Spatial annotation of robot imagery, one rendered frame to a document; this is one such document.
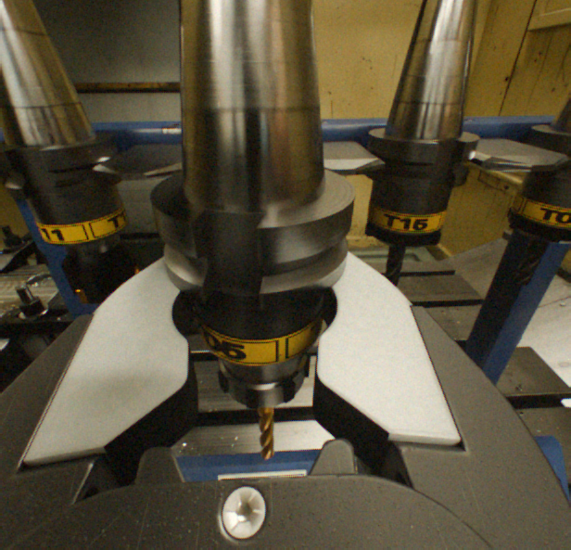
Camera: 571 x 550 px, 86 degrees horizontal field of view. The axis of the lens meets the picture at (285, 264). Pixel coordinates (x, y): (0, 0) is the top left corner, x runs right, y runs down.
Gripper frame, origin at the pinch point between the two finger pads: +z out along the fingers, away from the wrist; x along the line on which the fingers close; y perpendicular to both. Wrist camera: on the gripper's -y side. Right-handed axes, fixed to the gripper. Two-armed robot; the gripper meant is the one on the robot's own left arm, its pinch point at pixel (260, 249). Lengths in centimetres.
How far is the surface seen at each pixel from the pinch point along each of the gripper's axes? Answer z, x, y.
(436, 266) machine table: 44, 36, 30
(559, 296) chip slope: 40, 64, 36
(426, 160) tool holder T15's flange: 5.9, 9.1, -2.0
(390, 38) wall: 105, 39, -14
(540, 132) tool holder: 9.3, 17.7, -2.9
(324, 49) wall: 105, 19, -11
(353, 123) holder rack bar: 12.8, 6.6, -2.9
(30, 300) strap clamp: 19.1, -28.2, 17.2
